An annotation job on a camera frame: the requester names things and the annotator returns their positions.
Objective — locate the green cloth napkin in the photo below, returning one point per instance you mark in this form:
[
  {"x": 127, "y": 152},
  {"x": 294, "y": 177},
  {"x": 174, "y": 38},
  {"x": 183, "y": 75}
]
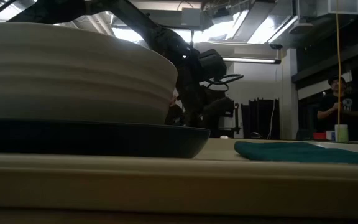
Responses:
[{"x": 306, "y": 152}]

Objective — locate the black curtain panel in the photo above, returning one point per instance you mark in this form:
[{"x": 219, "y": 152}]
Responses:
[{"x": 259, "y": 118}]

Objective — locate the long linear ceiling light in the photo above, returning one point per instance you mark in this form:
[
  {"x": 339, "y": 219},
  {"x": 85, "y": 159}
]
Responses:
[{"x": 250, "y": 60}]

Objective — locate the small black dome object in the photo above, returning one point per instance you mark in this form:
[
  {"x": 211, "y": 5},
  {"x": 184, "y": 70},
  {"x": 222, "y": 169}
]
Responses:
[{"x": 255, "y": 135}]

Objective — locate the small blue white box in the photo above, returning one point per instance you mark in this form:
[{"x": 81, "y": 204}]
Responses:
[{"x": 330, "y": 135}]

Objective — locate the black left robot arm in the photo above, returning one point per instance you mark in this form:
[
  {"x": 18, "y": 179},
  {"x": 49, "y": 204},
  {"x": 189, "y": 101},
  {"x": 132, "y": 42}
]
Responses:
[{"x": 135, "y": 18}]

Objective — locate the small red box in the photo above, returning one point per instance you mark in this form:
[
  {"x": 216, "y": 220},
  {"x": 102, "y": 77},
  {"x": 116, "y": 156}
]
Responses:
[{"x": 319, "y": 136}]

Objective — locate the black monitor on stand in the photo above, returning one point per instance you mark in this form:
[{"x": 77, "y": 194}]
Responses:
[{"x": 227, "y": 105}]

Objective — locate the green and white cup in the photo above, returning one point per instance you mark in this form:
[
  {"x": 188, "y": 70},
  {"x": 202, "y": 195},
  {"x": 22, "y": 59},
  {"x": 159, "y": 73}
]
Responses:
[{"x": 342, "y": 133}]

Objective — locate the grey ceiling box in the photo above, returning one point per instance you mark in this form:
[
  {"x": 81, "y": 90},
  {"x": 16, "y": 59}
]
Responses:
[{"x": 191, "y": 17}]

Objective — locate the white ribbed bowl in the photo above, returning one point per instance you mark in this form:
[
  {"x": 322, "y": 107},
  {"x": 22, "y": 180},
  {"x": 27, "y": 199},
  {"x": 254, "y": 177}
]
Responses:
[{"x": 73, "y": 77}]

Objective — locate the dark blue plate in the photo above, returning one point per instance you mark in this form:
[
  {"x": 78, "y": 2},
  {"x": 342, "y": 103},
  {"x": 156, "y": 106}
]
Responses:
[{"x": 104, "y": 140}]

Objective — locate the person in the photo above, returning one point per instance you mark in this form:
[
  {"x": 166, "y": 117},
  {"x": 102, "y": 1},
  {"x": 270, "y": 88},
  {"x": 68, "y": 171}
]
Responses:
[{"x": 331, "y": 109}]

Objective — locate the beige plastic tray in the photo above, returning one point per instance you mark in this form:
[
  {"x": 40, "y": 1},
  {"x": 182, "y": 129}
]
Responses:
[{"x": 166, "y": 186}]

